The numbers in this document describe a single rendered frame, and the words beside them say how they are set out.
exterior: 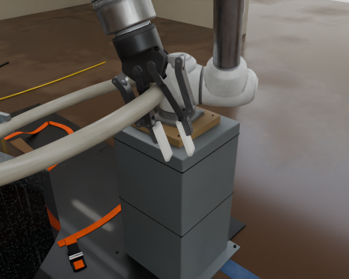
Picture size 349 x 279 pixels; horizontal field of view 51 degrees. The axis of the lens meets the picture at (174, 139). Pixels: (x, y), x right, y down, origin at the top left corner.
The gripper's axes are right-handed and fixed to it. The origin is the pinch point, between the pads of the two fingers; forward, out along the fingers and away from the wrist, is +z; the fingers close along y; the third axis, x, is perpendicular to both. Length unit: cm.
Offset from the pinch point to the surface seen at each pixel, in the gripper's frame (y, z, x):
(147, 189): 49, 45, -71
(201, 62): 89, 54, -396
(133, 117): 0.8, -8.6, 10.1
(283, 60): -4, 88, -430
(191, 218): 34, 63, -69
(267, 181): 15, 109, -170
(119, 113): 2.0, -10.2, 11.4
